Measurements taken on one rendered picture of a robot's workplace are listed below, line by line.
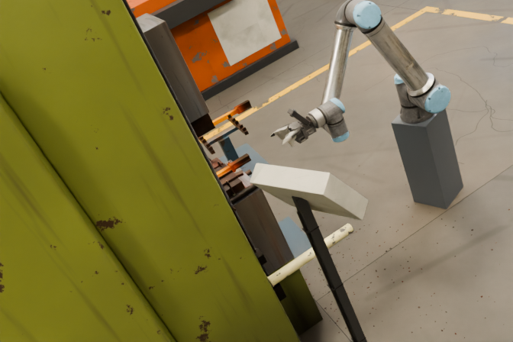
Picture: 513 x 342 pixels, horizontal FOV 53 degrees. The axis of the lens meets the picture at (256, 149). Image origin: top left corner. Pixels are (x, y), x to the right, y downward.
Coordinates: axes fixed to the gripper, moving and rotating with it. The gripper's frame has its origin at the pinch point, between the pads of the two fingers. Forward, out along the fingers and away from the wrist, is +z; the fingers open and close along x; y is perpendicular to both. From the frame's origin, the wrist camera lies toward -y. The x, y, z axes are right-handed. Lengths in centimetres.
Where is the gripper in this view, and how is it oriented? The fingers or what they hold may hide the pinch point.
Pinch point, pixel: (276, 138)
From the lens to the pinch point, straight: 247.0
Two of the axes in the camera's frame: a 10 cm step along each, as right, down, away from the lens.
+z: -8.4, 5.1, -2.1
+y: 3.7, 8.0, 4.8
